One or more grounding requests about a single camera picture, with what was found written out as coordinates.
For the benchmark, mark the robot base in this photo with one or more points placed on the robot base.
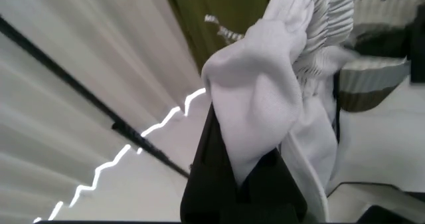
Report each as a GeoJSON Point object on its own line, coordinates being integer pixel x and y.
{"type": "Point", "coordinates": [375, 200]}

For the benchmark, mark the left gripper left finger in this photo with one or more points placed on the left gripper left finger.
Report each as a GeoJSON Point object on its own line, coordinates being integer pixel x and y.
{"type": "Point", "coordinates": [206, 184]}

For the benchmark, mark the white curtain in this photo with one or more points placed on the white curtain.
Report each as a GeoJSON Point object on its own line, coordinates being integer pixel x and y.
{"type": "Point", "coordinates": [83, 51]}

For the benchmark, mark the pale grey garment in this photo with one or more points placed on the pale grey garment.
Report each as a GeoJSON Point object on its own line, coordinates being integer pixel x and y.
{"type": "Point", "coordinates": [259, 101]}

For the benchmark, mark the green printed shirt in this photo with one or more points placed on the green printed shirt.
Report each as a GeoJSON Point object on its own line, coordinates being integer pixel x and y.
{"type": "Point", "coordinates": [206, 4]}

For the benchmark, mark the black clothes rack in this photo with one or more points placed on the black clothes rack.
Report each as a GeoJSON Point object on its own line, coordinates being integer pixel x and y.
{"type": "Point", "coordinates": [83, 91]}

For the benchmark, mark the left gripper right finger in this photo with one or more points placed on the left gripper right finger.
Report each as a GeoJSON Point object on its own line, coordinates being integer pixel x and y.
{"type": "Point", "coordinates": [269, 184]}

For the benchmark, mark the white laundry basket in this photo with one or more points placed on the white laundry basket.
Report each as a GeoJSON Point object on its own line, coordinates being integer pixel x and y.
{"type": "Point", "coordinates": [372, 81]}

